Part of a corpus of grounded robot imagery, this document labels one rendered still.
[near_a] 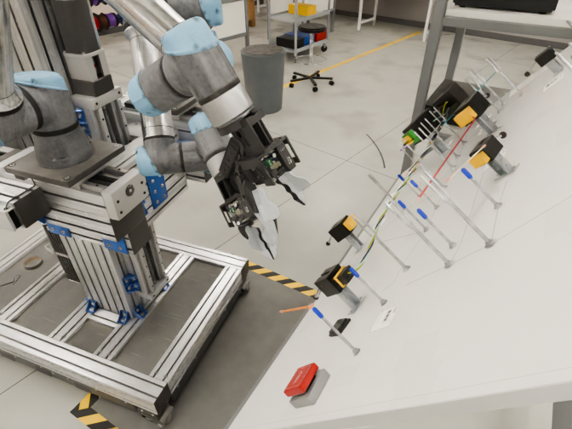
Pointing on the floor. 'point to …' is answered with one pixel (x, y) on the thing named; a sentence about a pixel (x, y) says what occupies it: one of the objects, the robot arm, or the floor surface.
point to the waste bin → (264, 76)
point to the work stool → (311, 53)
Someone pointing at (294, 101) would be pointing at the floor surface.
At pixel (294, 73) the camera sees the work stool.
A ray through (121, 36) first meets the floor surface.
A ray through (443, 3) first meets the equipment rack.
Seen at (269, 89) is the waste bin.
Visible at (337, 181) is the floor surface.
